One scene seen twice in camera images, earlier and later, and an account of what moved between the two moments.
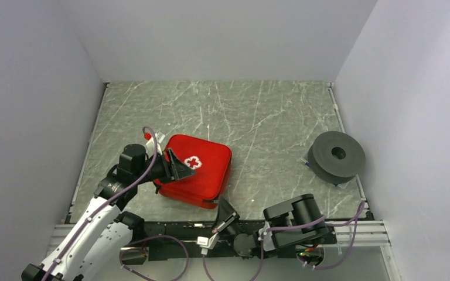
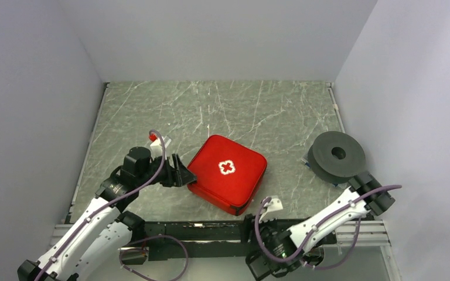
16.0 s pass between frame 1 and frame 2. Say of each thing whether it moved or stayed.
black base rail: stayed
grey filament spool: stayed
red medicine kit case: moved
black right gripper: moved
